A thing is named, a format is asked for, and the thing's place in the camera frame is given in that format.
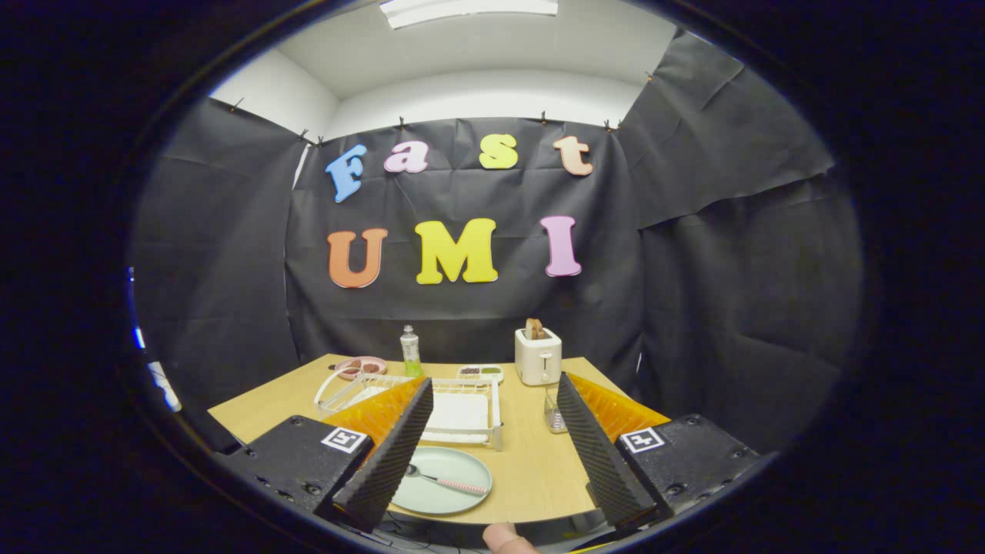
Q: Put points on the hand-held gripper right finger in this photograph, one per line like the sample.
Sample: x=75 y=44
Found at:
x=596 y=454

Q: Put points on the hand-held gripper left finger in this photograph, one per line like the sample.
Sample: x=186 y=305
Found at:
x=392 y=458

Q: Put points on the light green plate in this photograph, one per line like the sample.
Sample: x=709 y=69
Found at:
x=446 y=504

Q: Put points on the pink plate with food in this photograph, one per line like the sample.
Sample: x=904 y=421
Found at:
x=362 y=367

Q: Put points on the green clear bottle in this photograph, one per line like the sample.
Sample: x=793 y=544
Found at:
x=410 y=354

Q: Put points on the white toaster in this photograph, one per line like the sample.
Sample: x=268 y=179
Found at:
x=539 y=358

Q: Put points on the small white divided tray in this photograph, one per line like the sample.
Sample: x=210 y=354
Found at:
x=481 y=373

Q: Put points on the brown bread slice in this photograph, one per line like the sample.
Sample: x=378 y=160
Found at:
x=535 y=329

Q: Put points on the black backdrop cloth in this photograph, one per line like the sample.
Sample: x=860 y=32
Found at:
x=692 y=292

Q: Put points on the white object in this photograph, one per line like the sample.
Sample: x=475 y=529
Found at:
x=164 y=385

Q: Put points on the blue lit screen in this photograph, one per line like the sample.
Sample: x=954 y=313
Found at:
x=137 y=335

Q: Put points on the ceiling light panel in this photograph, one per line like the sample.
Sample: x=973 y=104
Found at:
x=469 y=9

